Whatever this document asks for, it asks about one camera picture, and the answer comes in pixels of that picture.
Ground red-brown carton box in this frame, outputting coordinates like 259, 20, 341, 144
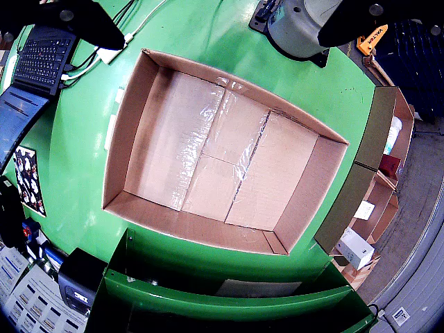
378, 154, 402, 180

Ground black equipment case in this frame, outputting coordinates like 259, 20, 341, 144
57, 247, 109, 317

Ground green metal shelf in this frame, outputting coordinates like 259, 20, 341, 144
85, 227, 378, 333

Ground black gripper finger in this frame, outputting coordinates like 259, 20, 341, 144
317, 0, 444, 48
0, 0, 126, 51

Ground white laptop cable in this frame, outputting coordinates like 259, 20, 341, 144
60, 57, 103, 83

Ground small white carton box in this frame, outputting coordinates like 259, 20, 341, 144
353, 200, 376, 221

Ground white printed paper sheets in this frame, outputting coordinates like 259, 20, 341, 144
0, 242, 88, 333

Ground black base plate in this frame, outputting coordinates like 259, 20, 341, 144
248, 0, 330, 69

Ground black laptop cable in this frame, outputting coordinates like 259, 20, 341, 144
62, 0, 137, 72

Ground black laptop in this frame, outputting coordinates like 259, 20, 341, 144
0, 26, 79, 171

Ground white adapter block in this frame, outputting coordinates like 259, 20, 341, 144
98, 46, 123, 66

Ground grey roller shutter door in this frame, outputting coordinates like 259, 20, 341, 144
367, 187, 444, 333

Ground tall white carton box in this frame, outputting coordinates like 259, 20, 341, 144
336, 227, 375, 271

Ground yellow printed tool handle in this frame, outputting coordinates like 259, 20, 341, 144
356, 24, 389, 56

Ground black white patterned sticker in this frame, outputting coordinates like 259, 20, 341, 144
13, 145, 47, 218

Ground wooden frame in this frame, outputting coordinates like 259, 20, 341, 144
362, 55, 396, 87

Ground white plastic bottle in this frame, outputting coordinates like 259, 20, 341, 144
383, 116, 403, 155

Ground blue panel partition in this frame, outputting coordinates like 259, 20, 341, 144
376, 20, 444, 122

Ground thin white cable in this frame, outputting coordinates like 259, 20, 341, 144
123, 0, 168, 41

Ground cardboard tray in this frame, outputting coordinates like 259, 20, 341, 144
102, 48, 350, 256

